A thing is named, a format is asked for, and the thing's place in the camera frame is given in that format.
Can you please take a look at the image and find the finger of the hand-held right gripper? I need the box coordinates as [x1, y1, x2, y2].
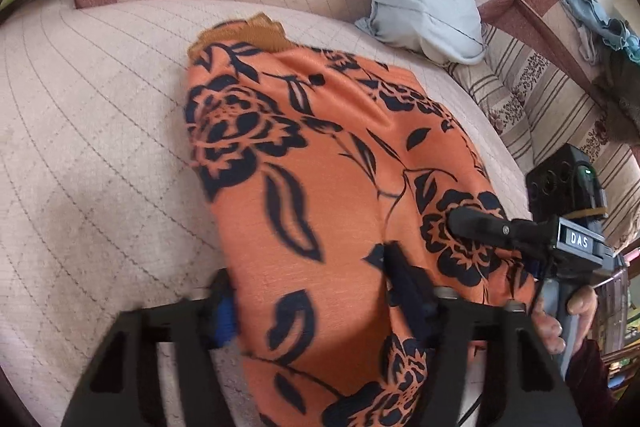
[446, 205, 557, 259]

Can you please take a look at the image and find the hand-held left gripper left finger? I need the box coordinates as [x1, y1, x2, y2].
[60, 269, 242, 427]

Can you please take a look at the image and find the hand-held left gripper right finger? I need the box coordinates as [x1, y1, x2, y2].
[382, 241, 585, 427]

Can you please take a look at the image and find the orange floral garment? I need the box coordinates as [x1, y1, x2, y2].
[184, 12, 542, 427]

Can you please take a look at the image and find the person's right forearm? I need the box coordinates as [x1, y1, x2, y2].
[565, 338, 618, 427]

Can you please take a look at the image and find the person's right hand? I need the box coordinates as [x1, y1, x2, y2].
[530, 286, 599, 356]

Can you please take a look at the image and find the striped floral pillow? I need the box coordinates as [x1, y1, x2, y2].
[444, 24, 640, 254]

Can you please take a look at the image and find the light blue ruffled cloth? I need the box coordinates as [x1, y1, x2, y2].
[536, 0, 640, 64]

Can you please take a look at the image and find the quilted pink sofa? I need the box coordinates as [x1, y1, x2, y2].
[0, 0, 640, 427]

